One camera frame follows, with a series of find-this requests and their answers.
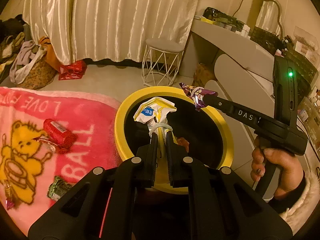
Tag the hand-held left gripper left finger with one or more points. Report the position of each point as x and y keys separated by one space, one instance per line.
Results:
x=154 y=152

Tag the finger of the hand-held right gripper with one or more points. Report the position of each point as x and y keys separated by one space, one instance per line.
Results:
x=232 y=110

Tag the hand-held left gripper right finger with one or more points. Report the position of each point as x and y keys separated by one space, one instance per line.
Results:
x=169 y=152

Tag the yellow round bin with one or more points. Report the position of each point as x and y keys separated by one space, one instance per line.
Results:
x=225 y=140

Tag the purple snack wrapper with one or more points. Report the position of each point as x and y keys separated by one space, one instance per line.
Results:
x=197 y=97

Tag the white and yellow plastic packet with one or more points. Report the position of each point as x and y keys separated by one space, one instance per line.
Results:
x=150 y=112

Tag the person's right forearm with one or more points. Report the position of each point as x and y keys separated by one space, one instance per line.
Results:
x=300 y=205

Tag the person's right hand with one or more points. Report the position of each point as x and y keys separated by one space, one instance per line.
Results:
x=290 y=172

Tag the orange wrapper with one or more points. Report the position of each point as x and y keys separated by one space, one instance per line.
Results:
x=182 y=143

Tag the white dressing table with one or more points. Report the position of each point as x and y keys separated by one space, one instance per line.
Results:
x=240 y=52

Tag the clear cosmetics organizer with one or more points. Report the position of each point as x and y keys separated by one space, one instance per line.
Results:
x=306 y=45

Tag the black woven basket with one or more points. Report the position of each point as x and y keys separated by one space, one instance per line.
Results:
x=266 y=40

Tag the pink printed blanket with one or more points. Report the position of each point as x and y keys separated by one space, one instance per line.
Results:
x=82 y=120

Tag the wavy gold-framed mirror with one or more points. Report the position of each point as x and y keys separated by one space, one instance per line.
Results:
x=265 y=12

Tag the black patterned bag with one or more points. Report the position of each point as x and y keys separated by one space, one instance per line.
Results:
x=220 y=17

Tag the red packet with white label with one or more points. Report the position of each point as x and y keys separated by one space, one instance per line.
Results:
x=56 y=131

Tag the green snack wrapper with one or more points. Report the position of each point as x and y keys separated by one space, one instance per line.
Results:
x=58 y=187

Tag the red shopping bag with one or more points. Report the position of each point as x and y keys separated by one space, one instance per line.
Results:
x=72 y=70

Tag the floral fabric bag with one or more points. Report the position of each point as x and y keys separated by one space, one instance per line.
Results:
x=41 y=76

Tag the cream satin curtain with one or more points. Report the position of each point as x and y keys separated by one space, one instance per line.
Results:
x=112 y=17

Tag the orange bag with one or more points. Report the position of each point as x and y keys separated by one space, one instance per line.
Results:
x=51 y=55

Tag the small magenta wrapper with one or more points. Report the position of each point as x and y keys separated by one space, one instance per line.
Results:
x=10 y=203

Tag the lilac cloth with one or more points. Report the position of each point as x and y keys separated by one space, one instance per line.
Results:
x=25 y=55

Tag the pile of dark clothes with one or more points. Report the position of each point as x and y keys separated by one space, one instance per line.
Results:
x=10 y=37

